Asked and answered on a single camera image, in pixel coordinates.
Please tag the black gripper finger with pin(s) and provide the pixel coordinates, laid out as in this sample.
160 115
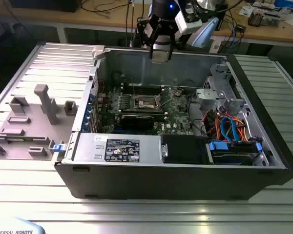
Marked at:
171 48
142 21

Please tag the silver CPU plate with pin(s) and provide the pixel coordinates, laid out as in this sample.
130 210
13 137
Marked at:
161 56

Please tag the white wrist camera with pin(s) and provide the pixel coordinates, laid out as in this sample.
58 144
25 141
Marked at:
189 25

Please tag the silver metal drive cage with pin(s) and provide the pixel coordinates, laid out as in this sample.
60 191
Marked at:
222 83

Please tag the CPU socket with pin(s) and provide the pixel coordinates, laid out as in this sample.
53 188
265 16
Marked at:
146 104

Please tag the small black box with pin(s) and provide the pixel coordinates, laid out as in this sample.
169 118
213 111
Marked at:
240 28

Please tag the black desktop box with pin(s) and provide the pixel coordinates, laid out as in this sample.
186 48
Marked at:
222 23

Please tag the pale blue teach pendant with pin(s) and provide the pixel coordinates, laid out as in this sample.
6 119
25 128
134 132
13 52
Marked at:
14 226

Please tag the wooden desk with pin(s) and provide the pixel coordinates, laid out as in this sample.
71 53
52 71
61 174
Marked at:
100 20

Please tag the blue plastic latch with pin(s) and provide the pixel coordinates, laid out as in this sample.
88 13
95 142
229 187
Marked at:
58 148

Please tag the round coin battery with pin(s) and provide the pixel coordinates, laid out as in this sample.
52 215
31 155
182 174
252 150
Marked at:
178 92

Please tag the black graphics card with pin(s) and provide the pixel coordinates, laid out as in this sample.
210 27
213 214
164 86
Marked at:
136 122

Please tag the black equipment box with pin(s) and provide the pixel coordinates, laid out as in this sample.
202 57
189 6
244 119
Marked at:
44 5

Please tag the small finned metal device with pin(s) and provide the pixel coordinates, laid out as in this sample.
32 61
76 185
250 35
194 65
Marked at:
255 19

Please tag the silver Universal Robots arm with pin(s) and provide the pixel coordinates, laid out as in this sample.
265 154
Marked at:
206 34

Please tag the green circuit device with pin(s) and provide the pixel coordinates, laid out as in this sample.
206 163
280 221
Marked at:
271 19

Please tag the silver power supply unit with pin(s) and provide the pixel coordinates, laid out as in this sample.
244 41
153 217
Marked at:
92 148

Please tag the blue expansion slot clip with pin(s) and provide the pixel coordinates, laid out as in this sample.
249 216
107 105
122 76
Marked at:
90 97
88 110
85 123

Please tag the hard disk in blue carrier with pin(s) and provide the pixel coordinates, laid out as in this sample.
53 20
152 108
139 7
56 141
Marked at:
219 146

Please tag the black RAM slot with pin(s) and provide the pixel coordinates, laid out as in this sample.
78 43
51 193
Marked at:
141 87
158 111
158 115
141 93

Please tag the white clipped RAM slot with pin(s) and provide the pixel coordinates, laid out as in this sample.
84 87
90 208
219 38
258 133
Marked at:
158 113
141 90
141 85

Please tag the grey parts rack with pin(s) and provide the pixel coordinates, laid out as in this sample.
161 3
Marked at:
36 131

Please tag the black open PC case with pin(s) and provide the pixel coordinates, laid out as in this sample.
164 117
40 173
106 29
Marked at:
161 182

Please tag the green motherboard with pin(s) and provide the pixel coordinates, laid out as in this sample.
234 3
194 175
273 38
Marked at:
175 114

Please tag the blue cardboard box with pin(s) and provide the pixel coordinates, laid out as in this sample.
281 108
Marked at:
288 3

